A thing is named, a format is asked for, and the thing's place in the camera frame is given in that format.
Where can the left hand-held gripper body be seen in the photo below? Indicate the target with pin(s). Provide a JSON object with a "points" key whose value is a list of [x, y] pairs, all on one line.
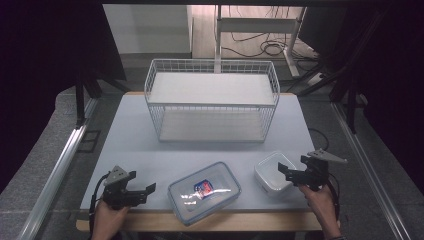
{"points": [[115, 193]]}

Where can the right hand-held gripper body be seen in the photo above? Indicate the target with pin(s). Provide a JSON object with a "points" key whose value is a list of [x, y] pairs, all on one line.
{"points": [[315, 173]]}

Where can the white plastic container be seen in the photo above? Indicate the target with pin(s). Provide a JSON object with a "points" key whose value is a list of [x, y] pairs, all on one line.
{"points": [[268, 175]]}

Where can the person's left hand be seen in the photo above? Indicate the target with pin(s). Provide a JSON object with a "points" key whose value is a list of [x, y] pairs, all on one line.
{"points": [[108, 218]]}

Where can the person's right hand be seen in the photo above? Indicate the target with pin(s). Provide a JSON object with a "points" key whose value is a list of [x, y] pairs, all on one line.
{"points": [[316, 200]]}

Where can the clear lidded food container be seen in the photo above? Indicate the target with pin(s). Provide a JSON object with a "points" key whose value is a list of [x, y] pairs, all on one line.
{"points": [[215, 181]]}

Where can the black metal stand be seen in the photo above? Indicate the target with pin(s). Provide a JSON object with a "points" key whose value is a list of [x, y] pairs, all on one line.
{"points": [[350, 100], [80, 103]]}

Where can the black curtain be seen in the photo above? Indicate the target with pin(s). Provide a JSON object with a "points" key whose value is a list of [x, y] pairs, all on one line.
{"points": [[40, 66], [396, 73]]}

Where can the white cabinet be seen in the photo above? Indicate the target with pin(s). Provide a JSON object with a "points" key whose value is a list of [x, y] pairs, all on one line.
{"points": [[146, 28]]}

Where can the aluminium rail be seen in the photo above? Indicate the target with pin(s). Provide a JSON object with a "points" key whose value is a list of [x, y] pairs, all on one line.
{"points": [[56, 173], [370, 173]]}

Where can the white metal desk frame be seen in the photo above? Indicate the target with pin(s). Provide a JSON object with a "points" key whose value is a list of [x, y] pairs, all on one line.
{"points": [[256, 25]]}

